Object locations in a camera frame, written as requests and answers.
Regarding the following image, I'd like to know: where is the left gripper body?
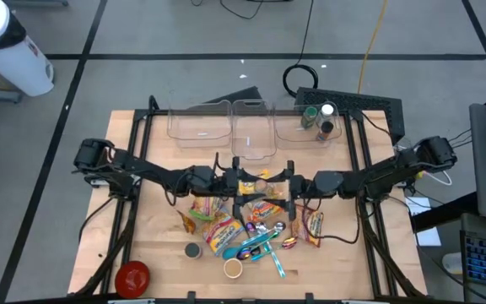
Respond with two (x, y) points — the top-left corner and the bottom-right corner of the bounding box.
(219, 156), (244, 219)

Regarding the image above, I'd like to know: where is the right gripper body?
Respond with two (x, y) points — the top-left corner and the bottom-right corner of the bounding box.
(287, 160), (314, 221)

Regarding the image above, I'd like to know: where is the yellow ramen noodle pack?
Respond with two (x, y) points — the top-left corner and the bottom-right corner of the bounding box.
(237, 168), (284, 199)

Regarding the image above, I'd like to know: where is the orange chicken ramen pack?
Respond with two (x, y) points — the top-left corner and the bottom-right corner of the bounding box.
(249, 200), (285, 224)

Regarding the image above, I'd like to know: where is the green-edged chili shrimp ramen pack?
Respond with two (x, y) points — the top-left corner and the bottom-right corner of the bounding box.
(189, 196), (227, 221)

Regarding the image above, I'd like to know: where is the red ramen noodle pack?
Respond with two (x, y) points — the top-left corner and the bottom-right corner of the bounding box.
(291, 204), (325, 248)

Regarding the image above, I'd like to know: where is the gold iridescent metal spoon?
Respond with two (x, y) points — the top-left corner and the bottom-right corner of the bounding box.
(249, 236), (299, 262)

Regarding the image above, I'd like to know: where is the blue less-sodium ramen pack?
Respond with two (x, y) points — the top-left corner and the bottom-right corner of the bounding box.
(202, 210), (245, 258)

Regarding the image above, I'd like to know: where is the orange snack packet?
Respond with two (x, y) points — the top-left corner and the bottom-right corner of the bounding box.
(177, 209), (197, 236)

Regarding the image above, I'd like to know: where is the teal white patterned utensil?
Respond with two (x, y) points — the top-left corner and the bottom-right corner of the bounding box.
(267, 241), (288, 279)

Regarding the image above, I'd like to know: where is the black-lid orange spice bottle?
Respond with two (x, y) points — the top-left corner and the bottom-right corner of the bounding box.
(316, 121), (335, 143)

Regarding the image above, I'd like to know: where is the green spice jar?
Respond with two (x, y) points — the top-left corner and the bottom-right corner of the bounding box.
(300, 105), (319, 130)

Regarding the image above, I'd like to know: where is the tan-lid furikake seasoning jar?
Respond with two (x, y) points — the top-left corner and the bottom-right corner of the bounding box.
(223, 258), (244, 280)

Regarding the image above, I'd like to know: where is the dark-lid purple-label jar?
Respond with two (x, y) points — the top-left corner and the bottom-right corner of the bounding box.
(184, 242), (203, 260)

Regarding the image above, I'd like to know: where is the white-lid clear spice bottle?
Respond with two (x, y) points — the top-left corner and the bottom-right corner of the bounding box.
(316, 103), (336, 128)

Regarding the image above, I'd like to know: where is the long clear plastic bin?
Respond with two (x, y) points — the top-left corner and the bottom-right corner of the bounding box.
(230, 99), (278, 166)

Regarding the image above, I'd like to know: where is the black flat panel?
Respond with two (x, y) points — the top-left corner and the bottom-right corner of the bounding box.
(202, 85), (263, 106)

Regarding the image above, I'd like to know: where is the red lacquer bowl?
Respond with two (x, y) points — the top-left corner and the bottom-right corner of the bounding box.
(114, 260), (151, 300)

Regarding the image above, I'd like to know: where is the white paper sheet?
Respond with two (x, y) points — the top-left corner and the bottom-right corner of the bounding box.
(405, 196), (442, 247)

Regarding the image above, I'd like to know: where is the black desk leg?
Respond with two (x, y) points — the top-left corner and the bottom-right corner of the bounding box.
(409, 192), (480, 233)

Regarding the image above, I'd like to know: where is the white computer mouse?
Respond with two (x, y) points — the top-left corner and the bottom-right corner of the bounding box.
(441, 252), (463, 275)

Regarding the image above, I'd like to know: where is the white trash can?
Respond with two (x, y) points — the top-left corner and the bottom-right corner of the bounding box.
(0, 0), (55, 97)

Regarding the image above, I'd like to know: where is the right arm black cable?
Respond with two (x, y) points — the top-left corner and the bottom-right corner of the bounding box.
(301, 198), (360, 245)

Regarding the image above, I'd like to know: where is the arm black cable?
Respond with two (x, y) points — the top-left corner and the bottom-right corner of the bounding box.
(301, 198), (360, 245)
(78, 196), (117, 245)

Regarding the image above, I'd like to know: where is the black hanging coiled cable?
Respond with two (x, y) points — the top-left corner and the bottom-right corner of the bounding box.
(282, 0), (320, 98)

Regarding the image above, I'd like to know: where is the black aluminium table frame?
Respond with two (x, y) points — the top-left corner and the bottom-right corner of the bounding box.
(67, 95), (428, 304)

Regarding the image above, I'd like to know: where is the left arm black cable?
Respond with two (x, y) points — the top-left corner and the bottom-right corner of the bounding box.
(78, 196), (117, 245)

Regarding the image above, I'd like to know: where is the yellow hanging cable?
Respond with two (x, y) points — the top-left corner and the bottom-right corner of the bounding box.
(356, 0), (390, 95)

